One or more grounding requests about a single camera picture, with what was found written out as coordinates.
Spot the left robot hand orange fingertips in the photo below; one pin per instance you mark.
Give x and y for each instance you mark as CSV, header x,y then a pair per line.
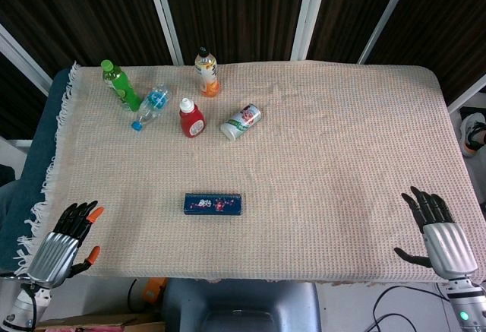
x,y
55,252

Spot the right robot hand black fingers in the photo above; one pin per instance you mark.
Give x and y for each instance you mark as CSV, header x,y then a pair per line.
x,y
450,248

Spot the blue rectangular box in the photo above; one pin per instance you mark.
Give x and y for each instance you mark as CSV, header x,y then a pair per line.
x,y
212,204

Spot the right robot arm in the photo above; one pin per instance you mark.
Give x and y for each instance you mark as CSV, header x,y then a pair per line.
x,y
465,301

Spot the brown cardboard box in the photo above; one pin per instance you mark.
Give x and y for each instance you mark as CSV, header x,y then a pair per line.
x,y
95,324

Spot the orange plastic object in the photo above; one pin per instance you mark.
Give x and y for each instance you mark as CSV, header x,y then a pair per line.
x,y
153,290

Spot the teal blue table mat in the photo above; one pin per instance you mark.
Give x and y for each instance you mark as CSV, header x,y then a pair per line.
x,y
38,138

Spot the white green sneaker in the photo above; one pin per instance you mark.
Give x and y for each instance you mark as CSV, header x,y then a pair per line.
x,y
471,130

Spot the dark brown slatted panel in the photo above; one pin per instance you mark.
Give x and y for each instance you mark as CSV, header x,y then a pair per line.
x,y
235,13
15,100
83,16
353,9
448,24

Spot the beige waffle weave cloth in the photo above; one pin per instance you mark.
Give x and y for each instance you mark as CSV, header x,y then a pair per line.
x,y
303,157

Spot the green drink bottle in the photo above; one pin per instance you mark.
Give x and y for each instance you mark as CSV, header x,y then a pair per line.
x,y
123,87

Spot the clear water bottle blue cap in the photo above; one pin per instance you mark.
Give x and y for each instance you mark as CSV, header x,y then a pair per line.
x,y
153,102

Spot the red ketchup bottle white cap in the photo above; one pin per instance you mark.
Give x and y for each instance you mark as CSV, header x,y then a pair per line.
x,y
191,123

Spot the grey blue plastic chair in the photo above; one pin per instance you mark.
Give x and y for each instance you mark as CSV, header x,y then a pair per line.
x,y
243,301

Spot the white drink can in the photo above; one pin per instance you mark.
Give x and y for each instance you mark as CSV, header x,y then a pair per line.
x,y
241,121

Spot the orange juice bottle black cap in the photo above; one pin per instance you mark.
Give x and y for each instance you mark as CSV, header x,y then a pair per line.
x,y
207,73

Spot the white partition frame post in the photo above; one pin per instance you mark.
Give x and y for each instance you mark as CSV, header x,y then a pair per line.
x,y
165,16
23,56
387,16
309,13
467,98

